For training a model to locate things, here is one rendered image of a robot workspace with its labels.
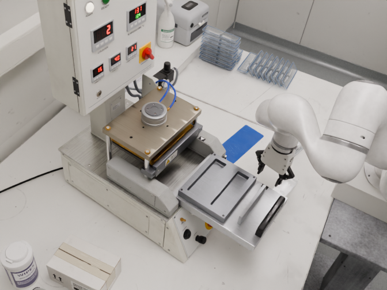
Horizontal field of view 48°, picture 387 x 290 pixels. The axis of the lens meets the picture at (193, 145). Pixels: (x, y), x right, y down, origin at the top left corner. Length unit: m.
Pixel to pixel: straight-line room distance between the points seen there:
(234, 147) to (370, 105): 0.94
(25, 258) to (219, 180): 0.60
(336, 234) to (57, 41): 1.13
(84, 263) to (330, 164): 0.78
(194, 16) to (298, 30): 1.72
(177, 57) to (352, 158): 1.37
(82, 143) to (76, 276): 0.45
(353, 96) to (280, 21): 2.87
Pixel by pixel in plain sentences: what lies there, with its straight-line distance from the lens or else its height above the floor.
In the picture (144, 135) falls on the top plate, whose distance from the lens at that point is 1.29.
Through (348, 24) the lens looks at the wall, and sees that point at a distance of 3.66.
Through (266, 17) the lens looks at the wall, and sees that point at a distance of 3.81.
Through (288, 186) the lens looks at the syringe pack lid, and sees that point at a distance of 1.70.
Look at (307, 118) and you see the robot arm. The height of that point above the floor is 1.41.
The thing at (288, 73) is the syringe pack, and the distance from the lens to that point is 2.19.
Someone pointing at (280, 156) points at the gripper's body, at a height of 1.00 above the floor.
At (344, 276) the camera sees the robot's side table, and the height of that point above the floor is 0.30.
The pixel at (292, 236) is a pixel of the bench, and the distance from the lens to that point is 1.59.
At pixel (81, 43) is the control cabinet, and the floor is 1.39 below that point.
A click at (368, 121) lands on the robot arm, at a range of 0.95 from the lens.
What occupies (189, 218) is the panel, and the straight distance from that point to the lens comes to 1.40.
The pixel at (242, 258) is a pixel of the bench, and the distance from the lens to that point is 1.50.
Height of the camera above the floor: 2.03
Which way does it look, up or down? 46 degrees down
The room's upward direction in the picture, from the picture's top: 9 degrees clockwise
